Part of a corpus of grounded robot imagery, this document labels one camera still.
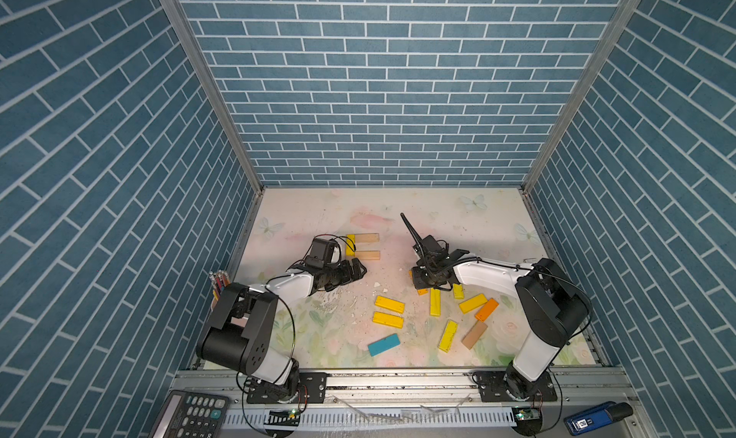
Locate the black calculator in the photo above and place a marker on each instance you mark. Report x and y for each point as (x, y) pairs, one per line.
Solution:
(190, 415)

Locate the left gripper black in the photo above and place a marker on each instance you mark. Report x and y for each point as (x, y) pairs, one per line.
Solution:
(346, 276)

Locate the yellow block vertical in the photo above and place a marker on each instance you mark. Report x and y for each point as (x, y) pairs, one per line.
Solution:
(458, 291)
(435, 302)

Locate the blue handheld device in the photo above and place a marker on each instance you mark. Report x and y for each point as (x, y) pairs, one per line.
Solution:
(597, 417)

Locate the yellow block diagonal right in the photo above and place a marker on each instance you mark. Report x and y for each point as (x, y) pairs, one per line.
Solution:
(471, 304)

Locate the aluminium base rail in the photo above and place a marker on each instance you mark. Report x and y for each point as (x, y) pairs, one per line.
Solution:
(577, 385)

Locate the white cable duct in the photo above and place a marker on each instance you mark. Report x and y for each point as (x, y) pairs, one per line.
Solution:
(323, 419)

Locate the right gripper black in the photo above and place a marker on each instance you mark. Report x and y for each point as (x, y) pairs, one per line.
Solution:
(417, 284)

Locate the tan wooden block diagonal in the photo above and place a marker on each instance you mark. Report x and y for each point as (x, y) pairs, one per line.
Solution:
(368, 255)

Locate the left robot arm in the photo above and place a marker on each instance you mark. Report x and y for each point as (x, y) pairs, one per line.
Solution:
(238, 332)

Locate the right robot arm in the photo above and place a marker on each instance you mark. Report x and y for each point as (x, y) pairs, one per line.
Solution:
(555, 309)

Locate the teal block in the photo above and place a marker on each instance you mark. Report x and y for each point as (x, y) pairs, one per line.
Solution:
(383, 345)

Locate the pen holder cup with pens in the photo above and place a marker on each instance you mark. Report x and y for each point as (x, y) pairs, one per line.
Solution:
(219, 280)

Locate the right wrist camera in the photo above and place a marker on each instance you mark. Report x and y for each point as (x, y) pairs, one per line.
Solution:
(431, 247)

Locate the yellow block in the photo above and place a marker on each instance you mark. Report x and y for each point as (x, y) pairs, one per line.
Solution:
(390, 304)
(351, 248)
(385, 319)
(448, 335)

